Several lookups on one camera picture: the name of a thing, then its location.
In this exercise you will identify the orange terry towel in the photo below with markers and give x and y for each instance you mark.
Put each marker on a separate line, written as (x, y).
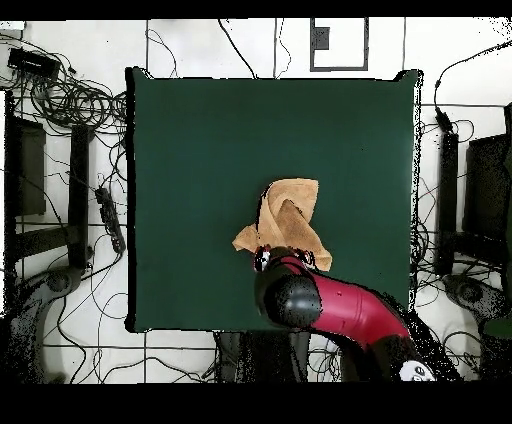
(288, 224)

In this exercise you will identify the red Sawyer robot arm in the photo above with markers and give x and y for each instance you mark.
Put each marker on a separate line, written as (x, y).
(352, 308)

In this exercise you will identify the flat black box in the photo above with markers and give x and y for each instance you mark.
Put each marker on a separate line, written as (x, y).
(32, 62)

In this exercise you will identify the dark green table cloth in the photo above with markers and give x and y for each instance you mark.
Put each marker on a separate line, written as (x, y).
(192, 160)

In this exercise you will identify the black power strip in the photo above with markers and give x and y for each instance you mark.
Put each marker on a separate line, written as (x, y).
(110, 218)

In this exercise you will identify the grey curved base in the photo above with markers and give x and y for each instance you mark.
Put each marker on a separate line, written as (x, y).
(60, 280)
(470, 292)

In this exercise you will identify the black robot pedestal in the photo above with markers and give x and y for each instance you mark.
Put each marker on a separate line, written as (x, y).
(264, 356)

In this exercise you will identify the black stand frame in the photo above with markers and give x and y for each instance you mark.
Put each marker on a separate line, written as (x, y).
(447, 200)
(78, 180)

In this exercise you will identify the grey square floor frame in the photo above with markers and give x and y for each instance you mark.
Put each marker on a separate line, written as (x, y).
(320, 38)

